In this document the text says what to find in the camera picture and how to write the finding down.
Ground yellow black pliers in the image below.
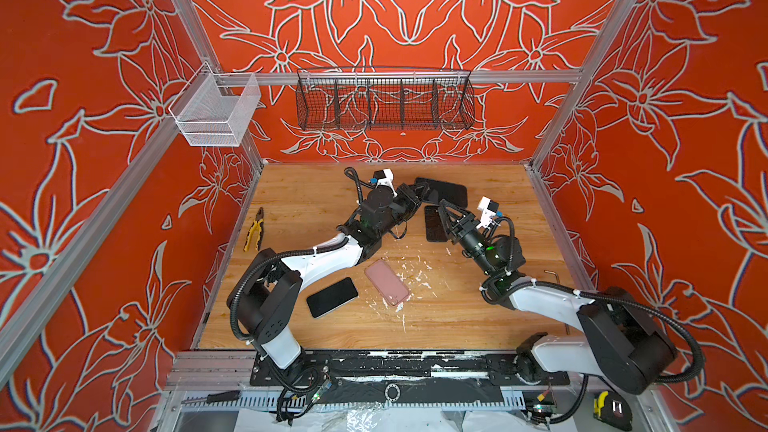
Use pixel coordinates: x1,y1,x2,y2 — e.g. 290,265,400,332
243,207,265,252

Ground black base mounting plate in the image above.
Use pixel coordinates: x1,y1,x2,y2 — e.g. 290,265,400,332
249,347,571,388

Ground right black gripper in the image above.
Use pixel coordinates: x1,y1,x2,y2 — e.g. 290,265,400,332
439,202,501,281

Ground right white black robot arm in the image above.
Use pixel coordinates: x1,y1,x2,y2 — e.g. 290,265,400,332
438,200,705,395

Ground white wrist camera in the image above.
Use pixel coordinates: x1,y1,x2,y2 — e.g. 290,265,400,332
478,196,503,228
371,168,396,194

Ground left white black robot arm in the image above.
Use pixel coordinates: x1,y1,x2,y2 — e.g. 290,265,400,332
227,167,435,372

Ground black phone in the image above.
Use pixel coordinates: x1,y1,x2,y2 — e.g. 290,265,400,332
306,277,359,319

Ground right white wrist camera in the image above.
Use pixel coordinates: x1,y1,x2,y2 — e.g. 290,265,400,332
478,196,503,228

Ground black wire basket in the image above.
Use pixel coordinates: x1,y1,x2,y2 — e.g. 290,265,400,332
296,66,476,132

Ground black screwdriver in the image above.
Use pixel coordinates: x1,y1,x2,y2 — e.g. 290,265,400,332
181,390,241,405

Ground black phone case with holes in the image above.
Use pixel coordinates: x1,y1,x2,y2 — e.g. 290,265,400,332
415,177,468,208

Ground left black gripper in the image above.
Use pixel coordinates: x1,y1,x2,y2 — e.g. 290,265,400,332
374,181,425,240

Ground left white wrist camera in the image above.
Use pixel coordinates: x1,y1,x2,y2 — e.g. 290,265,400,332
371,168,396,194

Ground small metal hex key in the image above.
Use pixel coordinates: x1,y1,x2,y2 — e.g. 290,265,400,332
544,270,561,284

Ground grey slotted cable duct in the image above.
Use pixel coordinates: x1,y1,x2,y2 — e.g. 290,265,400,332
181,384,526,412

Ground pink phone case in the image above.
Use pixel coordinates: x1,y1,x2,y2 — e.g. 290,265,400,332
365,260,411,306

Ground clear plastic bin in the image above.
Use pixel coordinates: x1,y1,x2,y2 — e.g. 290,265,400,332
169,64,262,147

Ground yellow black tape measure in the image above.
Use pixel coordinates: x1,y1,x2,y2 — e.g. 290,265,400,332
593,390,633,431

